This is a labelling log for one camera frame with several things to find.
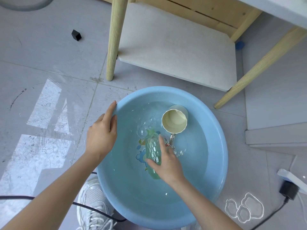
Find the white table shelf board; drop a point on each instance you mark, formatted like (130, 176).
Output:
(172, 45)

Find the person's left thumb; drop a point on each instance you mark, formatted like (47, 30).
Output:
(113, 123)

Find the white skirting board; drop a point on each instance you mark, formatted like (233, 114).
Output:
(275, 138)

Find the wooden table back panel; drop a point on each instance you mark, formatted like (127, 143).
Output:
(203, 11)

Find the green textured glass cup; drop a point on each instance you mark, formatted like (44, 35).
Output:
(153, 148)

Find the person's left forearm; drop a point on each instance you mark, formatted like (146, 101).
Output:
(48, 201)

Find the small blue cap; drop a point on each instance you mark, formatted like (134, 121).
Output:
(239, 45)

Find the water puddle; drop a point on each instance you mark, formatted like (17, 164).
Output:
(231, 207)
(253, 204)
(243, 214)

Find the person's left hand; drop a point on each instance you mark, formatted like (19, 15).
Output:
(100, 138)

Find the person's right hand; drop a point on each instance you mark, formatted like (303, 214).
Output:
(170, 166)

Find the person's right thumb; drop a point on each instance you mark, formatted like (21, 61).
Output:
(152, 163)

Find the light blue plastic basin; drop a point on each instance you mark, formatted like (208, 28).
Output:
(203, 153)

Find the white sneaker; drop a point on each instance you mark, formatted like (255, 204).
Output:
(93, 198)

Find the white power strip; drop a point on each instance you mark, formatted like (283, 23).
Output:
(287, 175)

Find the person's right forearm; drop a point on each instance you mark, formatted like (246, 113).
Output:
(203, 208)

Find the white table top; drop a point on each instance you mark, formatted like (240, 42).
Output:
(280, 8)

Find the black power adapter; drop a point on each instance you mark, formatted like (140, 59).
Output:
(289, 190)

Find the light wooden table leg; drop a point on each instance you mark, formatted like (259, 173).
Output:
(245, 25)
(259, 67)
(116, 38)

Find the cream plastic cup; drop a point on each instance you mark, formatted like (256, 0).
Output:
(174, 120)

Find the small black cube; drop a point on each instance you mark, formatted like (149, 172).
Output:
(76, 35)

